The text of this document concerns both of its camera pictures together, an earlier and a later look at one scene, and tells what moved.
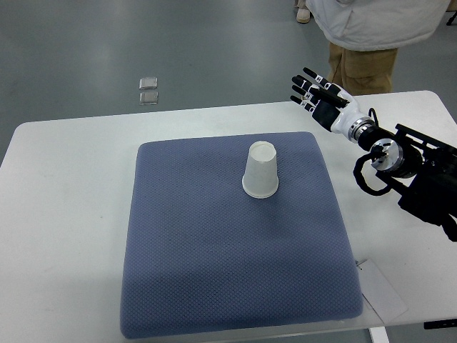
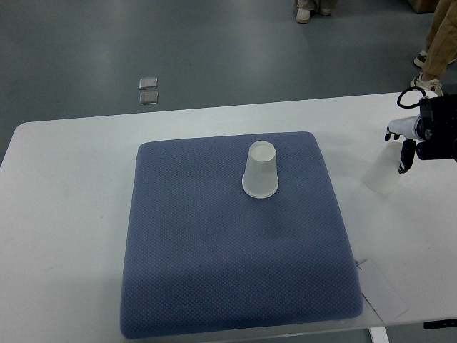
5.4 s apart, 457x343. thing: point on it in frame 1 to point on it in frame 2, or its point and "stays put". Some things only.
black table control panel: x=440 y=324 stays put
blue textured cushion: x=201 y=256 stays put
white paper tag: x=379 y=292 stays put
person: x=367 y=35 to x=441 y=48
